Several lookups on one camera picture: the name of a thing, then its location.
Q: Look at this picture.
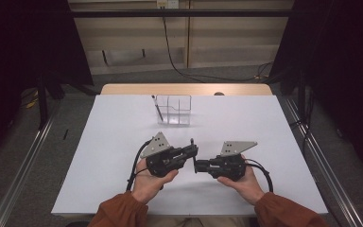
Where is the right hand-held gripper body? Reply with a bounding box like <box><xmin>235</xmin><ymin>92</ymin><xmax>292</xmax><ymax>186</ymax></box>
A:
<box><xmin>208</xmin><ymin>141</ymin><xmax>259</xmax><ymax>183</ymax></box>

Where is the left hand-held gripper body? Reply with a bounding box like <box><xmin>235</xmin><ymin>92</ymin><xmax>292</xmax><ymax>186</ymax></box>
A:
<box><xmin>139</xmin><ymin>131</ymin><xmax>185</xmax><ymax>178</ymax></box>

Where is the black makeup brush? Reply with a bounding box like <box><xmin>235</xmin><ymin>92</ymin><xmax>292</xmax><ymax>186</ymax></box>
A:
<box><xmin>150</xmin><ymin>94</ymin><xmax>164</xmax><ymax>123</ymax></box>
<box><xmin>189</xmin><ymin>137</ymin><xmax>199</xmax><ymax>174</ymax></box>

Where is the clear acrylic organizer box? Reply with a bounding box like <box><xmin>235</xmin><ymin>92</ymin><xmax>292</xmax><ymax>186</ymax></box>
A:
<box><xmin>154</xmin><ymin>94</ymin><xmax>192</xmax><ymax>127</ymax></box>

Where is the person's left hand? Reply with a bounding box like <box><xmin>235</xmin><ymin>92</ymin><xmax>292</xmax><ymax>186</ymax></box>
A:
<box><xmin>131</xmin><ymin>157</ymin><xmax>180</xmax><ymax>205</ymax></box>

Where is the person's right hand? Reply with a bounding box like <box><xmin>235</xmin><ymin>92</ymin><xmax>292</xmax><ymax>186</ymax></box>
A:
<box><xmin>216</xmin><ymin>154</ymin><xmax>266</xmax><ymax>206</ymax></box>

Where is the wooden table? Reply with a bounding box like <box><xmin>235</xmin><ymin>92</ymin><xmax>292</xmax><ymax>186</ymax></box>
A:
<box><xmin>99</xmin><ymin>82</ymin><xmax>273</xmax><ymax>96</ymax></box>

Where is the white board sheet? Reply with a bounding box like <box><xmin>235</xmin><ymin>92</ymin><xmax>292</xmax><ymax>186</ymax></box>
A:
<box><xmin>50</xmin><ymin>94</ymin><xmax>329</xmax><ymax>218</ymax></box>

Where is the black metal stand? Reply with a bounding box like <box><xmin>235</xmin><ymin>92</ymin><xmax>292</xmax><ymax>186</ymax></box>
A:
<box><xmin>297</xmin><ymin>69</ymin><xmax>307</xmax><ymax>121</ymax></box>
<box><xmin>37</xmin><ymin>74</ymin><xmax>50</xmax><ymax>131</ymax></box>

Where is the black horizontal bar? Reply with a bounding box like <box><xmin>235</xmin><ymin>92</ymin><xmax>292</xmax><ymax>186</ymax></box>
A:
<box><xmin>70</xmin><ymin>9</ymin><xmax>292</xmax><ymax>18</ymax></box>

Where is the dark curtain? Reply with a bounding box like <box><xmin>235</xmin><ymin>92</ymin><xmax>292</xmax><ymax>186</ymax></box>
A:
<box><xmin>0</xmin><ymin>0</ymin><xmax>94</xmax><ymax>165</ymax></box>
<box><xmin>268</xmin><ymin>0</ymin><xmax>363</xmax><ymax>181</ymax></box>

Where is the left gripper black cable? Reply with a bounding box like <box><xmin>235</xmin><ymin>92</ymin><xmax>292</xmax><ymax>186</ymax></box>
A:
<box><xmin>126</xmin><ymin>139</ymin><xmax>154</xmax><ymax>192</ymax></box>

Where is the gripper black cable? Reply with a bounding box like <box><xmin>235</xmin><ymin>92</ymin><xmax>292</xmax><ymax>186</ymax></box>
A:
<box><xmin>245</xmin><ymin>158</ymin><xmax>274</xmax><ymax>194</ymax></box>
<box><xmin>126</xmin><ymin>139</ymin><xmax>154</xmax><ymax>192</ymax></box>

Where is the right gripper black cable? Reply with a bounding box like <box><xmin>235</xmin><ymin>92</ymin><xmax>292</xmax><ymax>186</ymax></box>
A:
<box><xmin>245</xmin><ymin>158</ymin><xmax>274</xmax><ymax>194</ymax></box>

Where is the black floor cable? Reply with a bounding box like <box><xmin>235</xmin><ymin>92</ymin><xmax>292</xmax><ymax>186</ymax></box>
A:
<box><xmin>291</xmin><ymin>91</ymin><xmax>316</xmax><ymax>152</ymax></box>

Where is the black wall cable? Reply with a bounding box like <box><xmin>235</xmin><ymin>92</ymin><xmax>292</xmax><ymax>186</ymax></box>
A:
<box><xmin>161</xmin><ymin>7</ymin><xmax>275</xmax><ymax>83</ymax></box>

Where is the silver metal rail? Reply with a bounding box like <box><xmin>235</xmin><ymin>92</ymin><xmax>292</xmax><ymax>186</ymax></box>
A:
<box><xmin>0</xmin><ymin>102</ymin><xmax>62</xmax><ymax>227</ymax></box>
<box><xmin>284</xmin><ymin>96</ymin><xmax>363</xmax><ymax>227</ymax></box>

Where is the white wall outlet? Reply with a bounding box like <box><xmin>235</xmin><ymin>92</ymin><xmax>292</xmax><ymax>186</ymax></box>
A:
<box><xmin>156</xmin><ymin>0</ymin><xmax>180</xmax><ymax>9</ymax></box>

